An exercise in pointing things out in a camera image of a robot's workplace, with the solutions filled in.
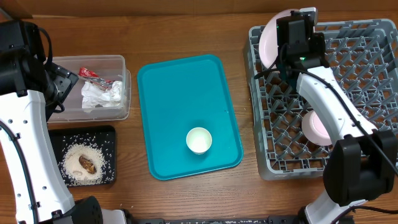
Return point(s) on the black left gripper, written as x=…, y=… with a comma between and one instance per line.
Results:
x=63, y=79

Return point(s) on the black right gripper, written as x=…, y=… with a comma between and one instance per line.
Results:
x=316, y=38

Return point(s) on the large pink plate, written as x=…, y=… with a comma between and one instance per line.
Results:
x=268, y=48

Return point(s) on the red foil wrapper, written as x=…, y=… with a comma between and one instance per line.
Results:
x=91, y=77

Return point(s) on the grey dish rack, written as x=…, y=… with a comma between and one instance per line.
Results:
x=363, y=57

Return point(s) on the white napkin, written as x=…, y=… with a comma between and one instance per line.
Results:
x=94, y=96

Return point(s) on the pink bowl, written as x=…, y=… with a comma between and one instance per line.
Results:
x=314, y=130

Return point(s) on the gold foil wrapper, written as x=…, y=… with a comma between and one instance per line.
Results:
x=87, y=164

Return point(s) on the pale green cup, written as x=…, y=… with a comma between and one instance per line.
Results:
x=199, y=140

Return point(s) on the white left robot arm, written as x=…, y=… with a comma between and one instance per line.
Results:
x=40, y=192

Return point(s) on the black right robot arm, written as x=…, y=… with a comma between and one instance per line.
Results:
x=362, y=165

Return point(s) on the black tray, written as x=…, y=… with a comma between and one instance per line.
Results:
x=105, y=140

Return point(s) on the clear plastic bin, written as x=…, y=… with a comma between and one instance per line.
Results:
x=110, y=67

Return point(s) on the white rice pile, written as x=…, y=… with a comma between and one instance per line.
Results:
x=73, y=161

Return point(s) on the teal plastic tray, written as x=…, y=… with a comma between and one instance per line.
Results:
x=176, y=96

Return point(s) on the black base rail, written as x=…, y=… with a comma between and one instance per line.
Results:
x=273, y=219

